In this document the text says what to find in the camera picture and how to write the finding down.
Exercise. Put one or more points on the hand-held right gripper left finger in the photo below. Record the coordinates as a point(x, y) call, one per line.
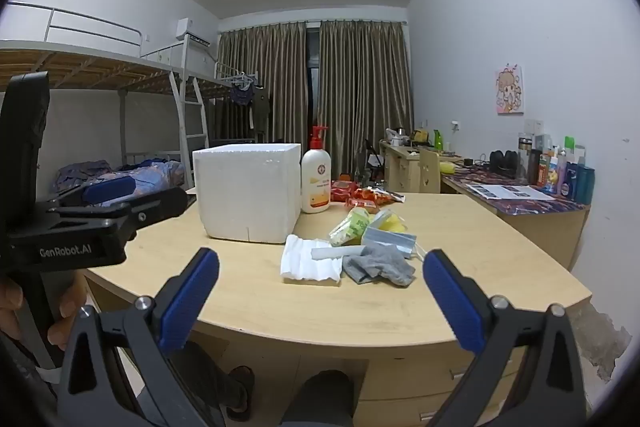
point(192, 302)

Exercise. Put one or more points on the white tissue paper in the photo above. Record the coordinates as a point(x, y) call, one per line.
point(306, 266)

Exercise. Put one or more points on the blue patterned blanket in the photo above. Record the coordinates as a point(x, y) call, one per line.
point(150, 174)

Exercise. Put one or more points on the red snack packet yellow picture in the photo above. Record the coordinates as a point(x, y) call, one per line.
point(362, 204)

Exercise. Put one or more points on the brown curtain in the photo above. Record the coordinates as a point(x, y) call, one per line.
point(365, 97)
point(270, 82)

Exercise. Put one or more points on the white bunk bed ladder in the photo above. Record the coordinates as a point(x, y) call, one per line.
point(192, 117)

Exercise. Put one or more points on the dark red snack packet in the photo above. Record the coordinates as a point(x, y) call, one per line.
point(341, 190)

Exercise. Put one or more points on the person's leg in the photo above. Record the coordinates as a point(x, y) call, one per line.
point(320, 399)

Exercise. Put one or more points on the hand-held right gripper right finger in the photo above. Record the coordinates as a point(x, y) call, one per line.
point(452, 302)

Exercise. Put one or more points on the row of toiletry bottles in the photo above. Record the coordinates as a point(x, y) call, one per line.
point(565, 172)

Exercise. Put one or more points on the small wooden desk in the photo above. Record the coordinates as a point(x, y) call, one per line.
point(400, 169)

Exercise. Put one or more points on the dark green hanging shirt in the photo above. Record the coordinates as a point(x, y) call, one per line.
point(260, 112)

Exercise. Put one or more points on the brown slipper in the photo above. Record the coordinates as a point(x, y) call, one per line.
point(242, 394)

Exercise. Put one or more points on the white double wall outlet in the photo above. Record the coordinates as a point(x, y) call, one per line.
point(533, 126)

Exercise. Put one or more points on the yellow bag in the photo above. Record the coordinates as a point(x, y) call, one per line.
point(447, 167)

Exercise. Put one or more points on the white foam box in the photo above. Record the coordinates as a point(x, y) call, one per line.
point(245, 192)

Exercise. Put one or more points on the dark blue hanging garment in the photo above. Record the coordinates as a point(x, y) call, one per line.
point(241, 96)

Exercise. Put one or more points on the printed paper sheet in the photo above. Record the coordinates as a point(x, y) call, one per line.
point(510, 192)

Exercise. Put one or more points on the white lotion bottle red pump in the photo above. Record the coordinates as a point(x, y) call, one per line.
point(316, 182)

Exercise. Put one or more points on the stack of blue face masks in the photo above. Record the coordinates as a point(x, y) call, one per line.
point(387, 239)

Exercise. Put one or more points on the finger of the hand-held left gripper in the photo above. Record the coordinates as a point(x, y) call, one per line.
point(107, 189)
point(155, 204)

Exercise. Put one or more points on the green bottle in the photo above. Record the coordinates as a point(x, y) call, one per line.
point(438, 141)

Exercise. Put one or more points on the orange red snack packet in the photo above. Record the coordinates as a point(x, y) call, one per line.
point(371, 194)

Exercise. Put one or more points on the green tissue pack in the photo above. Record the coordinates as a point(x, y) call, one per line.
point(350, 227)

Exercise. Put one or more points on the grey sock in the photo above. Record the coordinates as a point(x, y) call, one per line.
point(380, 264)

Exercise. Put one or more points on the wooden desk drawer unit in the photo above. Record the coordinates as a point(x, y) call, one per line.
point(400, 387)

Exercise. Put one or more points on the white metal bunk bed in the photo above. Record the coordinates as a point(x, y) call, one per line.
point(90, 69)
point(215, 87)

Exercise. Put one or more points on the black headphones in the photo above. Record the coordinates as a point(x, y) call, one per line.
point(504, 162)

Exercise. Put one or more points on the person's left hand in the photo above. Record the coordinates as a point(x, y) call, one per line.
point(67, 312)

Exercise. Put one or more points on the cartoon wall poster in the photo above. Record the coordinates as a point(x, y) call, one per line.
point(510, 91)

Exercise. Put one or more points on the white air conditioner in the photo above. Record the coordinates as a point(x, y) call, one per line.
point(192, 32)

